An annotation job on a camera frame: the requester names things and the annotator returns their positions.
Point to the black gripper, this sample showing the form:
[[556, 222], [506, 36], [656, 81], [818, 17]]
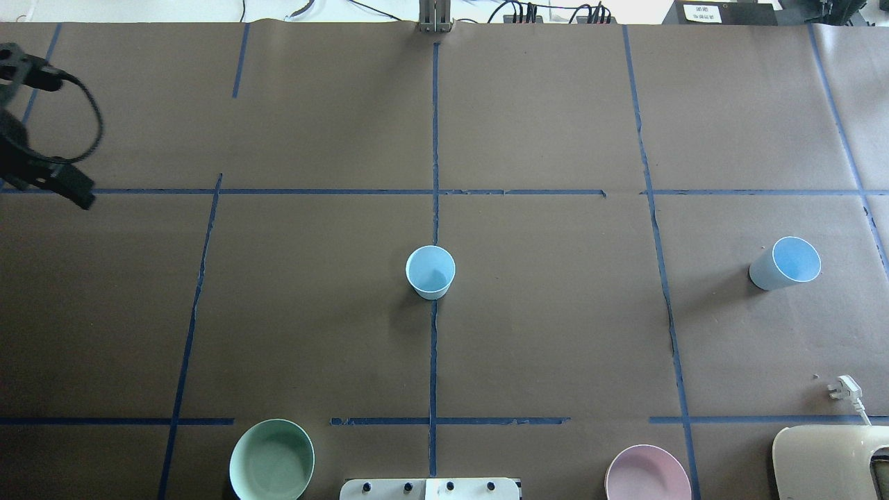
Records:
[[19, 158]]

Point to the light blue cup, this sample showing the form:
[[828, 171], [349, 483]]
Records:
[[430, 270], [789, 261]]

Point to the green bowl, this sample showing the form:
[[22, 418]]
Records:
[[274, 459]]

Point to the brown paper table cover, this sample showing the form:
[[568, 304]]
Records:
[[505, 251]]

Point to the black power strip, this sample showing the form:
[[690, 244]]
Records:
[[516, 12]]

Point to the pink bowl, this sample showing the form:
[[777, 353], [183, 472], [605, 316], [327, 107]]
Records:
[[646, 472]]

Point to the black box with label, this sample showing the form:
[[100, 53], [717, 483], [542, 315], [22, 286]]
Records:
[[721, 13]]

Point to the cream toaster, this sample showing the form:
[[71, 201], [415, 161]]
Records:
[[831, 462]]

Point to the white power plug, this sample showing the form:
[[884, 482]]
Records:
[[845, 388]]

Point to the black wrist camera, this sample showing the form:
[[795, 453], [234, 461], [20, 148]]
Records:
[[22, 69]]

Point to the aluminium frame post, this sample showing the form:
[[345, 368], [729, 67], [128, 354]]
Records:
[[435, 16]]

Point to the white mount base plate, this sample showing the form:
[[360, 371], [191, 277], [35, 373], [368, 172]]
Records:
[[432, 488]]

